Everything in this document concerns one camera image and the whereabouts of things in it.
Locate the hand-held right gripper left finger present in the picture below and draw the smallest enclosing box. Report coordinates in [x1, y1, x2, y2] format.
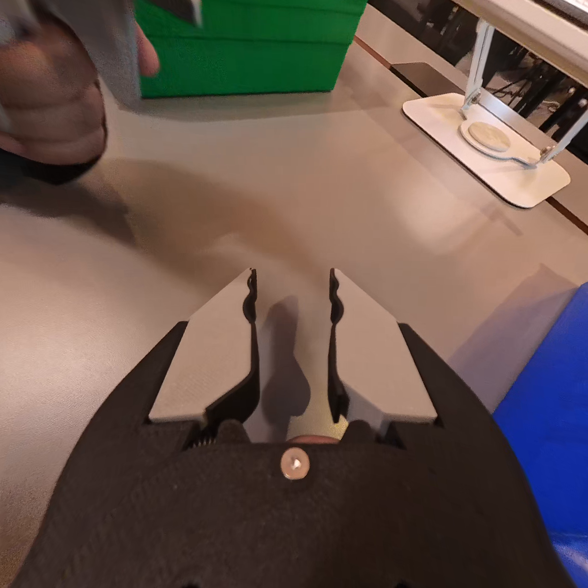
[148, 268, 262, 425]

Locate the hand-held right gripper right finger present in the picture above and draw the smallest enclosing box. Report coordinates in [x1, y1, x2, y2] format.
[328, 268, 438, 437]

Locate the green plastic bin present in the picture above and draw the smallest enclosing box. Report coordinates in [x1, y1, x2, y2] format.
[133, 0, 368, 100]

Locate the blue plastic bin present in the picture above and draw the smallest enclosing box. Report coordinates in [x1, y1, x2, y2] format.
[493, 282, 588, 588]

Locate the grey desk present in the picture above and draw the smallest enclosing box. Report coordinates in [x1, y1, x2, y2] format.
[0, 5, 588, 588]

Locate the person's left hand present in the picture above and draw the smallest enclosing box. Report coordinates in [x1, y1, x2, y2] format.
[0, 22, 161, 164]

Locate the black cable tray cover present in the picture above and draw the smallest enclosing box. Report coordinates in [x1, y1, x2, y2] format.
[390, 62, 466, 97]

